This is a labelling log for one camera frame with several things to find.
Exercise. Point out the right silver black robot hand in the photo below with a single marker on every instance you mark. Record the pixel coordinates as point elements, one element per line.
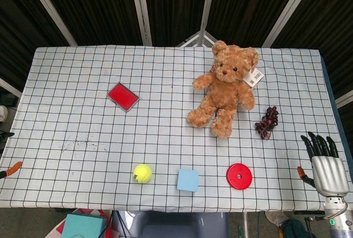
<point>329,174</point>

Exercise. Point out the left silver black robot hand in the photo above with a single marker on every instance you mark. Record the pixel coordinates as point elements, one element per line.
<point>13,166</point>

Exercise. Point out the brown plush teddy bear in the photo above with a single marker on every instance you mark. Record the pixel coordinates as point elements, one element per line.
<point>226,94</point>

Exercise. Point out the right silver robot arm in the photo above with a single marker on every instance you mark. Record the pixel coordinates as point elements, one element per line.
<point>337,217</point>

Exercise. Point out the dark green bag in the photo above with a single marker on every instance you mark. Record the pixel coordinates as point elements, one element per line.
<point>295,229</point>

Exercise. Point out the checked white tablecloth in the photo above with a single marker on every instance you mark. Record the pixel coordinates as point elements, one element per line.
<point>82,127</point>

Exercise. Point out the dark purple grape bunch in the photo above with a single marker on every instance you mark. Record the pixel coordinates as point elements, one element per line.
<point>266,123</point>

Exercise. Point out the red plastic disc with hole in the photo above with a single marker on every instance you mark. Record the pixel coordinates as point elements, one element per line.
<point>239,176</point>

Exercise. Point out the teal cardboard box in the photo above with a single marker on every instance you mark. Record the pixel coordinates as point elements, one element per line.
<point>84,225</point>

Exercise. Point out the white barcode paper tag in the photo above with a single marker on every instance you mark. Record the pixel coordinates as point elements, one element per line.
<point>253,77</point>

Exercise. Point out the yellow tennis ball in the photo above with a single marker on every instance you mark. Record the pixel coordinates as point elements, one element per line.
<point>142,173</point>

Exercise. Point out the red ink pad tray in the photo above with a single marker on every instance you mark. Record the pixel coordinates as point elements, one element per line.
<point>122,96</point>

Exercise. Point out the light blue foam cube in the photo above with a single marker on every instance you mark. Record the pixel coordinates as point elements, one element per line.
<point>187,180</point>

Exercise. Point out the white red paper label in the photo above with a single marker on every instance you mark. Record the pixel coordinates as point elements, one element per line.
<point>214,68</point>

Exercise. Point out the grey plastic chair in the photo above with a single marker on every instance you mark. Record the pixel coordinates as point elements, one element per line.
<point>176,225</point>

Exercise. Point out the white triangular screen foot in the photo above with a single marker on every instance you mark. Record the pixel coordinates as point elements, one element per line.
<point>197,39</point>

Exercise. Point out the white screen frame post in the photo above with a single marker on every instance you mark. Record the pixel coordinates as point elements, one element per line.
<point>49,9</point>
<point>289,9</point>
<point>141,9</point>
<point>207,0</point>

